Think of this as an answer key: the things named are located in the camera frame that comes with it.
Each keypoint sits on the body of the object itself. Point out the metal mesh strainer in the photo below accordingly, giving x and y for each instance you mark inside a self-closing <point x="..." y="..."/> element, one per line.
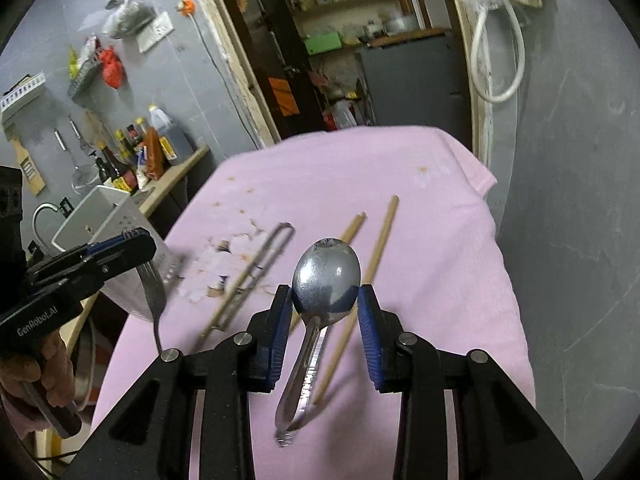
<point x="82" y="177"/>

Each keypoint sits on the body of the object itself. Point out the red hanging bag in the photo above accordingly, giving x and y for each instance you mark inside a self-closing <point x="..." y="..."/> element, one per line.
<point x="112" y="67"/>

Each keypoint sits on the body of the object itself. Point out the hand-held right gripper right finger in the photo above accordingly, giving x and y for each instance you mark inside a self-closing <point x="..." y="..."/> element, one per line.
<point x="366" y="335"/>

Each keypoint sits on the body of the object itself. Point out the yellow snack packet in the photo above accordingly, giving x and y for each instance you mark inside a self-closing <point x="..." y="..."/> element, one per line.
<point x="73" y="62"/>

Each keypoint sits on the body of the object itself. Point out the person's left hand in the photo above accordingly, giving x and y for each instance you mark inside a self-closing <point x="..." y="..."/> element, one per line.
<point x="57" y="365"/>

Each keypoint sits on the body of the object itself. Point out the green box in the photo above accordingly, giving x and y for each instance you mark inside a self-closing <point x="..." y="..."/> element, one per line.
<point x="322" y="43"/>

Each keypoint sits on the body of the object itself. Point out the metal fork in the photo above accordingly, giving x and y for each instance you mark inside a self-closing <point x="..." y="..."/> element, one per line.
<point x="156" y="292"/>

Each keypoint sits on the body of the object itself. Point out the dark grey cabinet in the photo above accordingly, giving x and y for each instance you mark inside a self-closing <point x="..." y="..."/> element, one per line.
<point x="415" y="85"/>

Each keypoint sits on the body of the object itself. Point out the white wall rack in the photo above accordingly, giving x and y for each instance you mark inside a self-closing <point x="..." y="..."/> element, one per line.
<point x="22" y="91"/>

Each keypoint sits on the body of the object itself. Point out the orange seasoning packet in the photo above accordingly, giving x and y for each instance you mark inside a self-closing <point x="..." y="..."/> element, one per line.
<point x="154" y="155"/>

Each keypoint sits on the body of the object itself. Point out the wooden storage shelf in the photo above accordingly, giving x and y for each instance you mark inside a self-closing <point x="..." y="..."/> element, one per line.
<point x="345" y="2"/>

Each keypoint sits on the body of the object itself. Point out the yellow-capped sauce bottle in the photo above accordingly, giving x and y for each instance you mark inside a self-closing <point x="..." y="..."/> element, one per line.
<point x="126" y="160"/>

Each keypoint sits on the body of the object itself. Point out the chrome faucet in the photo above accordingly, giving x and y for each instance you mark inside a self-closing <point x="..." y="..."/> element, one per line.
<point x="42" y="207"/>

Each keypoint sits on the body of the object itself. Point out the pink cloth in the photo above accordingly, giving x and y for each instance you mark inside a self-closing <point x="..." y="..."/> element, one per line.
<point x="425" y="210"/>

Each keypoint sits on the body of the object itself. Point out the wooden grater board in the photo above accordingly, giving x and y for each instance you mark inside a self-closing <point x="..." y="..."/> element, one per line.
<point x="29" y="167"/>

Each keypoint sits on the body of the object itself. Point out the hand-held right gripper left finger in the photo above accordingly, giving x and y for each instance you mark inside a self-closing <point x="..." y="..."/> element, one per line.
<point x="283" y="332"/>

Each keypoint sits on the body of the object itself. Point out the white wall outlet strip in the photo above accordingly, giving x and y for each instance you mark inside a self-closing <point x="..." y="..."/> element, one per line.
<point x="156" y="32"/>

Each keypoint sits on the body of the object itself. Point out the wooden door frame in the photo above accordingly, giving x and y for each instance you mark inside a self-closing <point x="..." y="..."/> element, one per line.
<point x="235" y="60"/>

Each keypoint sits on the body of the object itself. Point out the white slotted utensil holder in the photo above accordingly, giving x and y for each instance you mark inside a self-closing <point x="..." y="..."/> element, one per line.
<point x="95" y="212"/>

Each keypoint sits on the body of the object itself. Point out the metal spoon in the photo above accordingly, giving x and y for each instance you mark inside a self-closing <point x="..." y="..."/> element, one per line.
<point x="327" y="272"/>

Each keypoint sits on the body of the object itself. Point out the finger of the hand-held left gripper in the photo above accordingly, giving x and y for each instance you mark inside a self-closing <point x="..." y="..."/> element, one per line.
<point x="125" y="259"/>
<point x="107" y="245"/>

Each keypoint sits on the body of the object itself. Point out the dark soy sauce bottle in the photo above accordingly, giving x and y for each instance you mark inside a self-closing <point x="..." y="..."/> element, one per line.
<point x="111" y="162"/>

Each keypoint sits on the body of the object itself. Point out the wooden chopstick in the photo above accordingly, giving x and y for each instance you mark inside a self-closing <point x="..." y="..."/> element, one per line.
<point x="354" y="226"/>
<point x="235" y="290"/>
<point x="381" y="240"/>

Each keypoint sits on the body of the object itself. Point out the hanging clear plastic bags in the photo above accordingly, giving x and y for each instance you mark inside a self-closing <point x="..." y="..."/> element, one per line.
<point x="125" y="12"/>

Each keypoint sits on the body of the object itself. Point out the steel basin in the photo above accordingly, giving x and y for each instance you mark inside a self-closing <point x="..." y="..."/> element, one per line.
<point x="85" y="360"/>

